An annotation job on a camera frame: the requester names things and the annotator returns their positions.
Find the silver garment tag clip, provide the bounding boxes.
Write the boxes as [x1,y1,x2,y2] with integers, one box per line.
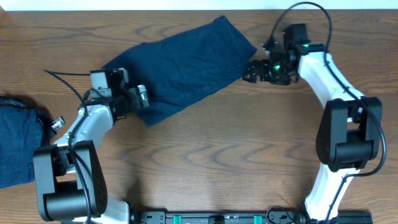
[51,116,66,131]

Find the dark blue shorts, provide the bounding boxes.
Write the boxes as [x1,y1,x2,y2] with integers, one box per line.
[104,16,256,127]

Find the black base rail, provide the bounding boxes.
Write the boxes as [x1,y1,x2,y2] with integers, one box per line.
[129,210,373,224]

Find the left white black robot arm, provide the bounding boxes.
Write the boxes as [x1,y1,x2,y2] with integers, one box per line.
[33,68,149,223]

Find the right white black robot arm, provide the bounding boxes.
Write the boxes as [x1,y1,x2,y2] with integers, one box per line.
[247,37,386,223]

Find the folded dark blue garment pile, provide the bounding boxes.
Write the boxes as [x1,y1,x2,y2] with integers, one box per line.
[1,97,56,188]

